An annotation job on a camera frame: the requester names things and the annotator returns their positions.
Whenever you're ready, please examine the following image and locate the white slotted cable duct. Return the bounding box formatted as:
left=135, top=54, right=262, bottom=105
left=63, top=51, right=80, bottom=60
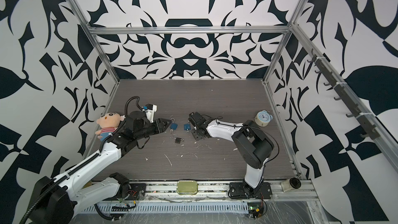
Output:
left=97, top=202, right=249, bottom=214

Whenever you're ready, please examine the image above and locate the right blue padlock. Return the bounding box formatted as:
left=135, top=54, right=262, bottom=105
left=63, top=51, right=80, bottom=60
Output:
left=183, top=123, right=191, bottom=132

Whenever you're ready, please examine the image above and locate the cream blue alarm clock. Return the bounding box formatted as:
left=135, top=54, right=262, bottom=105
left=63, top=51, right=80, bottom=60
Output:
left=255, top=110, right=273, bottom=127

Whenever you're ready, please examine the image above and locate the left blue padlock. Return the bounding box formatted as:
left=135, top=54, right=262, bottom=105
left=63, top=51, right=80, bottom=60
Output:
left=170, top=118, right=178, bottom=132

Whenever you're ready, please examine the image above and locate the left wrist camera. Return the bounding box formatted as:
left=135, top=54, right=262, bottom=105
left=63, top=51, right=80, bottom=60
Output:
left=143, top=104, right=157, bottom=123

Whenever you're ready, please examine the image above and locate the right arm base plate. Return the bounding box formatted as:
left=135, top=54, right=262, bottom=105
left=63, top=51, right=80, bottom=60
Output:
left=228, top=181, right=273, bottom=200

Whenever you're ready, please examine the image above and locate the gold metal tin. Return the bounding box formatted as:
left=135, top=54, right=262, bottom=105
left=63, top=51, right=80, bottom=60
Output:
left=176, top=180, right=199, bottom=195

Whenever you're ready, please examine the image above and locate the blue padlock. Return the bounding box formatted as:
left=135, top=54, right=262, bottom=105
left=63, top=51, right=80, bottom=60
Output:
left=170, top=118, right=178, bottom=132
left=183, top=123, right=191, bottom=132

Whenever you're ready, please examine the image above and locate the black padlock front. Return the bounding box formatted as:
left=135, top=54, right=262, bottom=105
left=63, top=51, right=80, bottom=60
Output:
left=172, top=134, right=184, bottom=144

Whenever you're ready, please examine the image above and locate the plush doll striped shirt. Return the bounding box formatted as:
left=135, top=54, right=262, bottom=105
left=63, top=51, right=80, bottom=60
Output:
left=95, top=113, right=125, bottom=142

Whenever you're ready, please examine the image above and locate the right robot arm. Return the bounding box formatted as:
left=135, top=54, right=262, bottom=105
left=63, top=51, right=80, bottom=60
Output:
left=188, top=112, right=275, bottom=199

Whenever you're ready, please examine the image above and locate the cream bottle black cap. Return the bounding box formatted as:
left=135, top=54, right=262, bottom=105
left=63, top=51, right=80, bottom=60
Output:
left=281, top=177, right=302, bottom=192

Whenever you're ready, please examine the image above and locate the small electronics board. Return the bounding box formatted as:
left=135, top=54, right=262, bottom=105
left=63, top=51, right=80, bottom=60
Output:
left=248, top=201, right=268, bottom=219

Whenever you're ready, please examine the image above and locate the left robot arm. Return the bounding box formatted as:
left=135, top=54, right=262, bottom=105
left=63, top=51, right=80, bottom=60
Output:
left=20, top=96, right=172, bottom=224

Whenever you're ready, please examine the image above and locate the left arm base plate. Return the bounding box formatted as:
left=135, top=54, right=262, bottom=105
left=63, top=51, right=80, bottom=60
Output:
left=118, top=183, right=147, bottom=201

